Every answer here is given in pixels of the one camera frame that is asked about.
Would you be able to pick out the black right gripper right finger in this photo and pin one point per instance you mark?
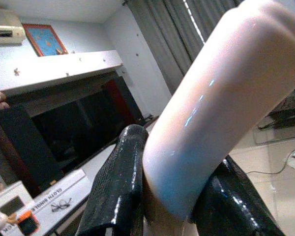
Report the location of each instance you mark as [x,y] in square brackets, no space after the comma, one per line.
[233,206]

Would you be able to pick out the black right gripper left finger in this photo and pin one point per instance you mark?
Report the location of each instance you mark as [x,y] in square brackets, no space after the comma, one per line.
[118,186]

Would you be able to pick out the black floor speaker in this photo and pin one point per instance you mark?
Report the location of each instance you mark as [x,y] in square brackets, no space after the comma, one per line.
[27,147]

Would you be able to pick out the black flat screen television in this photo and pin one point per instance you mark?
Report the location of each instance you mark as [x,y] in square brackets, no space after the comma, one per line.
[81,132]

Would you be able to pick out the white printed cardboard box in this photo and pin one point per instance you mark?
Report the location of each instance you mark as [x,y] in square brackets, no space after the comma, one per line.
[51,199]

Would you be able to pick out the dark wooden tv cabinet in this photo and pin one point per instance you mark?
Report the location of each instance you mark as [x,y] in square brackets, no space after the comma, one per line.
[64,118]

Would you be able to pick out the black orange small container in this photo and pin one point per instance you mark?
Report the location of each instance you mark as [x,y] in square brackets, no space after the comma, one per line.
[28,222]

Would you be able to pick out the black metal rack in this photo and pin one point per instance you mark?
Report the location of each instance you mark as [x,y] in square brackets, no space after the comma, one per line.
[287,108]

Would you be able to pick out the grey window curtain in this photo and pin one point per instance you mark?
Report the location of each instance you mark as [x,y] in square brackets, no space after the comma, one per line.
[169,34]

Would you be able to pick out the red framed blue picture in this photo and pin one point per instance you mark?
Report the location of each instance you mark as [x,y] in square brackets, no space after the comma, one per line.
[45,39]

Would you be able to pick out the beige wall air conditioner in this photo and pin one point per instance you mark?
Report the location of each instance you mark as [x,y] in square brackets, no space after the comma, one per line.
[5,27]

